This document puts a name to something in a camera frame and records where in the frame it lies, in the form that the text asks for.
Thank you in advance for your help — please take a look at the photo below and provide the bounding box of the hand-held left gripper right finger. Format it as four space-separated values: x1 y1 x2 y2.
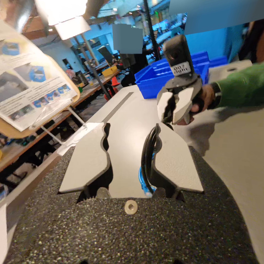
152 123 204 195

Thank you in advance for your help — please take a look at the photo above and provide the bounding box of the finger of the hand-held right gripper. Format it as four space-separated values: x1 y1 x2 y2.
172 87 195 125
157 91 176 122

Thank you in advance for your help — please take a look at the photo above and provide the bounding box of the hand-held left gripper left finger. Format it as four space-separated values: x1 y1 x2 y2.
58 122 114 194

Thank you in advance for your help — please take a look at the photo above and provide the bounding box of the black ethernet cable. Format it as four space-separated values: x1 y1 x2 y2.
141 126 162 194

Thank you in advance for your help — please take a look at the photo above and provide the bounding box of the blue ethernet cable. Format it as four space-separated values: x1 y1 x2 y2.
138 153 157 197

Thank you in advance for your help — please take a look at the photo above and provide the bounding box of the person's right forearm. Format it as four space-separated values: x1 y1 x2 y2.
207 62 264 108

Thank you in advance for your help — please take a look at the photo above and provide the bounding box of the person's right hand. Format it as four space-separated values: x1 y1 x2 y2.
177 83 216 126

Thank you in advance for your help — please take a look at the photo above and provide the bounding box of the blue plastic bin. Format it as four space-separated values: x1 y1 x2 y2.
135 52 210 99
208 56 227 68

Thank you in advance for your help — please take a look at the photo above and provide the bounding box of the white document stand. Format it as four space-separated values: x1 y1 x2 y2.
0 52 104 156

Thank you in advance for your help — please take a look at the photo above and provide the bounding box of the black pole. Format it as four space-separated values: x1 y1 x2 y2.
143 0 162 61

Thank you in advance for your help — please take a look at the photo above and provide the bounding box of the small yellow bin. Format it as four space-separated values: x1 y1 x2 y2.
102 66 118 77

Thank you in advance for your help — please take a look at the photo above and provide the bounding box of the wooden workbench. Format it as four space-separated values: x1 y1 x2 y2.
0 68 124 171

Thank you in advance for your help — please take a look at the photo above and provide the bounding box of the printed instruction sheet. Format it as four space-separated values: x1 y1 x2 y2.
0 20 78 132

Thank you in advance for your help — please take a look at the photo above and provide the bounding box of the white lamp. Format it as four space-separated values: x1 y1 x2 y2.
34 0 113 100

